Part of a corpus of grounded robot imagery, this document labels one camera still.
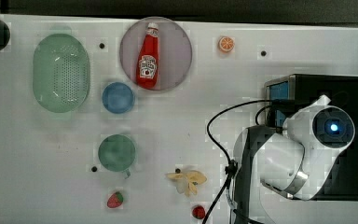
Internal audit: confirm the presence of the black toaster oven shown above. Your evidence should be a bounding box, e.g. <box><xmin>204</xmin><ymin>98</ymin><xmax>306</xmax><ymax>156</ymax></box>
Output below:
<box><xmin>265</xmin><ymin>74</ymin><xmax>358</xmax><ymax>201</ymax></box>

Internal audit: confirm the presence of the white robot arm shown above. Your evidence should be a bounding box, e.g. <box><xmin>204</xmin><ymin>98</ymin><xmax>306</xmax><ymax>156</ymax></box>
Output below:
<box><xmin>227</xmin><ymin>95</ymin><xmax>355</xmax><ymax>224</ymax></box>

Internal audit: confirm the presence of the red ketchup bottle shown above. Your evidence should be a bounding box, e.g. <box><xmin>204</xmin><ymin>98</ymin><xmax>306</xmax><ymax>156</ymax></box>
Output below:
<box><xmin>136</xmin><ymin>22</ymin><xmax>159</xmax><ymax>89</ymax></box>

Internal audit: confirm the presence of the grey round plate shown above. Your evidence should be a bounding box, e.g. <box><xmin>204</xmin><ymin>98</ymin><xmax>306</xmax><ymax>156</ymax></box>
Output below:
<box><xmin>119</xmin><ymin>17</ymin><xmax>193</xmax><ymax>91</ymax></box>

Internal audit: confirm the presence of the blue bowl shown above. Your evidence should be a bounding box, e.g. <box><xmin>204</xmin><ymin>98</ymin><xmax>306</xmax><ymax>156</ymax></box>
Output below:
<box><xmin>102</xmin><ymin>82</ymin><xmax>135</xmax><ymax>114</ymax></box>

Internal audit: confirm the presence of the peeled toy banana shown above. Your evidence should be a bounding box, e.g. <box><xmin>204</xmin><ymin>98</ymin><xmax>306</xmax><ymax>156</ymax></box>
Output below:
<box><xmin>165</xmin><ymin>170</ymin><xmax>207</xmax><ymax>197</ymax></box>

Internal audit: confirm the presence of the green mug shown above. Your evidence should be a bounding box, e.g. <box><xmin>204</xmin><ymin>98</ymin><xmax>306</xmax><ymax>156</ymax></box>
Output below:
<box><xmin>98</xmin><ymin>134</ymin><xmax>137</xmax><ymax>179</ymax></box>

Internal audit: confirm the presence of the toy orange half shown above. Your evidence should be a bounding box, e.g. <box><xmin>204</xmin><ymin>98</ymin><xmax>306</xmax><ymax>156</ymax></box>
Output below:
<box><xmin>218</xmin><ymin>36</ymin><xmax>235</xmax><ymax>53</ymax></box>

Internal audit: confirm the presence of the small red toy fruit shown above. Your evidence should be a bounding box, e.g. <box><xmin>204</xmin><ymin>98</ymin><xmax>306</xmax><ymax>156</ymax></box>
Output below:
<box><xmin>192</xmin><ymin>205</ymin><xmax>206</xmax><ymax>219</ymax></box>

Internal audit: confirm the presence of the toy strawberry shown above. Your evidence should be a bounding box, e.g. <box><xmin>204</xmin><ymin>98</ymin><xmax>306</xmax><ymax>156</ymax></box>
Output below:
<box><xmin>106</xmin><ymin>191</ymin><xmax>124</xmax><ymax>209</ymax></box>

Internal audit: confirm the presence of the green oval colander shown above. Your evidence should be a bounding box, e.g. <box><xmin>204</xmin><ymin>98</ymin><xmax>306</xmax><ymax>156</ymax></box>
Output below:
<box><xmin>33</xmin><ymin>34</ymin><xmax>90</xmax><ymax>113</ymax></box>

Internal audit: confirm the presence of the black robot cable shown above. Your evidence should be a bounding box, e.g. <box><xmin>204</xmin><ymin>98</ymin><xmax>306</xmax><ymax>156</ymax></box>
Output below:
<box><xmin>200</xmin><ymin>98</ymin><xmax>278</xmax><ymax>224</ymax></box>

